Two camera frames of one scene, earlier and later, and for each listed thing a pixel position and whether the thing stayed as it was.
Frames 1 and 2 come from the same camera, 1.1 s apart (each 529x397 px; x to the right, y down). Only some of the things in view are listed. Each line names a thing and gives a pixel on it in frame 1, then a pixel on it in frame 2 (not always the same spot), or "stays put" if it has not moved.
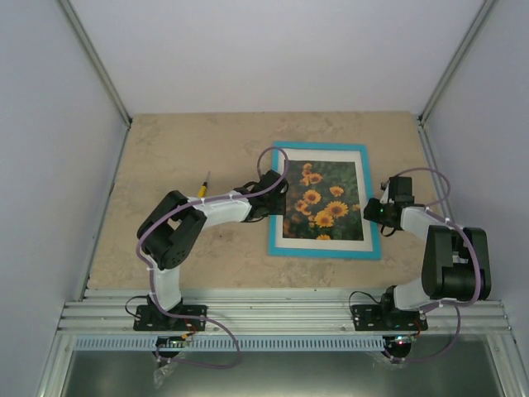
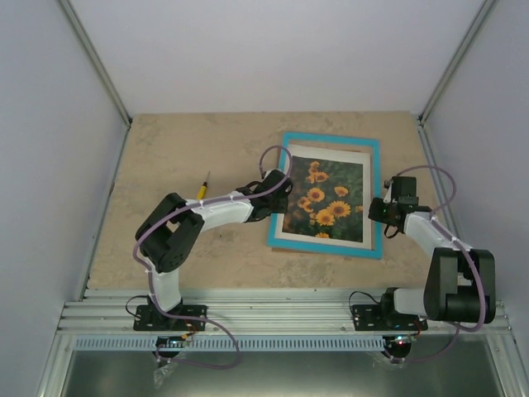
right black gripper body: x=378 y=217 stays put
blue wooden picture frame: x=369 y=247 to x=288 y=136
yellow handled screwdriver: x=202 y=191 stays put
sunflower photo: x=322 y=201 stays put
